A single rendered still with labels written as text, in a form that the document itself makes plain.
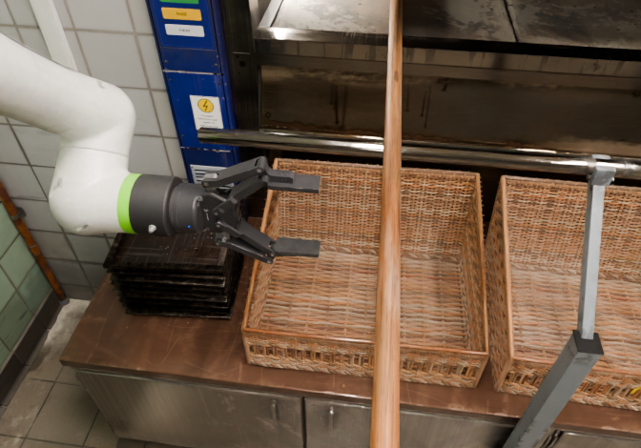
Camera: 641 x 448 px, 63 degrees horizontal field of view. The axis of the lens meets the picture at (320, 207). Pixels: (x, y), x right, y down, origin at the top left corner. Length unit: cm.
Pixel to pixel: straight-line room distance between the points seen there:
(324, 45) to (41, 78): 70
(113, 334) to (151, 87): 64
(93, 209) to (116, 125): 13
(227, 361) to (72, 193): 68
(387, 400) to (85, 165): 53
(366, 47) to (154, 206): 67
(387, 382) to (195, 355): 83
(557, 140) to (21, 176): 158
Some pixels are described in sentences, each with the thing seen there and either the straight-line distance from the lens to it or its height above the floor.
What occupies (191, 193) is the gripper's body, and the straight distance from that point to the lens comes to 78.
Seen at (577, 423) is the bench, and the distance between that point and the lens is 139.
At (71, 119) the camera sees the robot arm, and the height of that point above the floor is 133.
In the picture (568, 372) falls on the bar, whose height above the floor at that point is 88.
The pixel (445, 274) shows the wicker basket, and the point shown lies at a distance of 151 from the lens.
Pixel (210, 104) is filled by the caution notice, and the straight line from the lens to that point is 138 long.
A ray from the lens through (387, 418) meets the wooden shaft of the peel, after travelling 59.
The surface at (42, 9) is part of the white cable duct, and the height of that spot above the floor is 123.
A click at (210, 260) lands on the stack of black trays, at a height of 78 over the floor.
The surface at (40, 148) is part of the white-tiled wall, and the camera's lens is 177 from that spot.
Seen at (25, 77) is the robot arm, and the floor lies 142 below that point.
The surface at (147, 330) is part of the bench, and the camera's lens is 145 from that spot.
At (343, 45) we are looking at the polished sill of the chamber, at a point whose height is 118.
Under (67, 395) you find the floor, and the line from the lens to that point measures 213.
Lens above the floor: 174
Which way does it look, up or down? 44 degrees down
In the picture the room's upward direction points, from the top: straight up
